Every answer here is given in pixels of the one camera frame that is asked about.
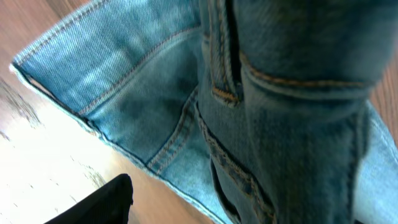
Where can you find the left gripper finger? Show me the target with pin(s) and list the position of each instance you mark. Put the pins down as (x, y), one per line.
(109, 204)

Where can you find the light blue denim jeans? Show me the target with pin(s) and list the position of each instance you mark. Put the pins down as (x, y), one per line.
(253, 111)

